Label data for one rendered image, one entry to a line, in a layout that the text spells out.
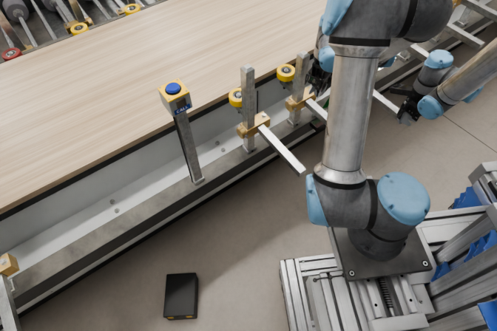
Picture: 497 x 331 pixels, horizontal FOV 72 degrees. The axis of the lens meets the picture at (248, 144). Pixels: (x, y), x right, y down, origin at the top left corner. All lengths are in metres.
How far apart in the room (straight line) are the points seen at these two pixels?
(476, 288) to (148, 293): 1.56
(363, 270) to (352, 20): 0.60
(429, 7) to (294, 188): 1.66
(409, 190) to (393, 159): 1.66
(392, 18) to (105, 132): 1.08
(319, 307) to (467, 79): 0.72
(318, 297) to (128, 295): 1.28
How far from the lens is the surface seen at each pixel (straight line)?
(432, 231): 1.18
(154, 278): 2.06
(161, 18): 1.89
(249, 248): 2.04
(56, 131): 1.50
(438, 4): 0.73
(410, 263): 1.01
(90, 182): 1.49
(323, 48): 1.08
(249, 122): 1.32
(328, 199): 0.77
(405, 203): 0.80
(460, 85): 1.12
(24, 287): 1.48
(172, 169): 1.57
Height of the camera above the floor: 1.93
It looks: 55 degrees down
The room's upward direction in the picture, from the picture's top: 1 degrees counter-clockwise
